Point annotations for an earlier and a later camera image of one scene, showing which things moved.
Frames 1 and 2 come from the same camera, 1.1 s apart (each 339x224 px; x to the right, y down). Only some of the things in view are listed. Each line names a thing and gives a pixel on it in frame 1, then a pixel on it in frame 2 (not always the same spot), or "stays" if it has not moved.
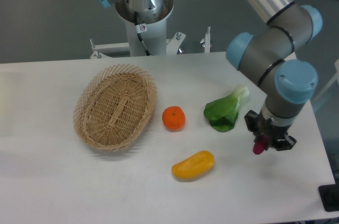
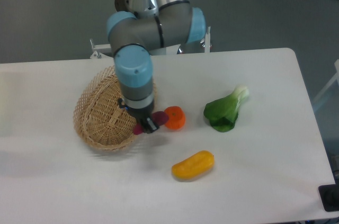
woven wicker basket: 113,107 stays
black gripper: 277,135 -> 140,114
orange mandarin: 174,118 stays
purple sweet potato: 259,146 -> 160,117
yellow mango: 194,166 stays
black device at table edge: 329,195 stays
